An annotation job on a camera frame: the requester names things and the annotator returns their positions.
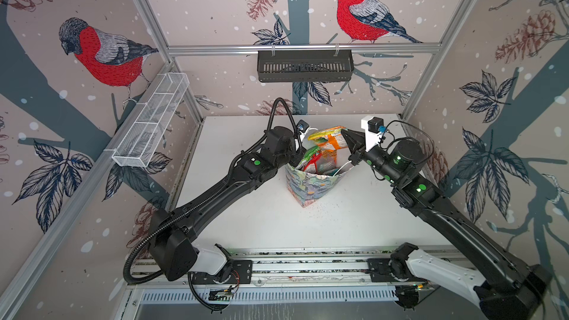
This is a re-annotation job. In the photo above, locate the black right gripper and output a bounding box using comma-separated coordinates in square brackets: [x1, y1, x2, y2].
[344, 127, 405, 188]

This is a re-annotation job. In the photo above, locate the colourful paper gift bag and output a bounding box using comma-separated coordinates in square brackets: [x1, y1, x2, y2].
[284, 151, 353, 208]

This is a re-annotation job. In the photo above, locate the bright green snack bag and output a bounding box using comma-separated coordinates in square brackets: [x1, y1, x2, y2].
[295, 146, 322, 171]

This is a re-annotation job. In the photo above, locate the orange snack packet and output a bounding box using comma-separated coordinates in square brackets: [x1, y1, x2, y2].
[308, 126, 348, 151]

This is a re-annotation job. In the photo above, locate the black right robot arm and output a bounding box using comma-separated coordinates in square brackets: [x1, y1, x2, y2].
[342, 129, 552, 319]

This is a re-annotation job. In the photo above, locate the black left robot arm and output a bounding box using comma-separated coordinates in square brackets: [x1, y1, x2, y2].
[148, 120, 309, 282]

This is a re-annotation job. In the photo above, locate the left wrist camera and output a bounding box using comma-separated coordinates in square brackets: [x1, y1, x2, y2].
[296, 119, 310, 134]

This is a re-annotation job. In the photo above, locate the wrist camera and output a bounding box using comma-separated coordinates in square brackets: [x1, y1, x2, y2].
[361, 116, 387, 152]
[296, 119, 310, 134]

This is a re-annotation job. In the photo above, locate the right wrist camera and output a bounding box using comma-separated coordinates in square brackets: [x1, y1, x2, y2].
[361, 116, 387, 152]

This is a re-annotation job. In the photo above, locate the black perforated wall basket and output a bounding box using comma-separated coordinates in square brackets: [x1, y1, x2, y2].
[257, 50, 354, 83]

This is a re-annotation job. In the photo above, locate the horizontal aluminium frame bar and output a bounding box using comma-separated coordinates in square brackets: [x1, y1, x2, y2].
[167, 43, 442, 57]

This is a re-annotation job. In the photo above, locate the aluminium mounting rail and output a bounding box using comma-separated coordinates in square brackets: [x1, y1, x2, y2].
[128, 248, 496, 287]

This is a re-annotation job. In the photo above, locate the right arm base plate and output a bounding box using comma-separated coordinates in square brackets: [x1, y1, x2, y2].
[366, 258, 427, 284]

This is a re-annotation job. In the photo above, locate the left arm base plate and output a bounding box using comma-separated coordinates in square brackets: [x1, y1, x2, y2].
[190, 260, 253, 285]

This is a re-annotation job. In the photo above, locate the white wire mesh shelf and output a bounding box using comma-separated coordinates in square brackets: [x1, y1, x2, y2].
[112, 73, 189, 168]

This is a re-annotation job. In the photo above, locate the black corrugated cable conduit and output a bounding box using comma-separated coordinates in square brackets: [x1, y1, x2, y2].
[122, 96, 299, 313]

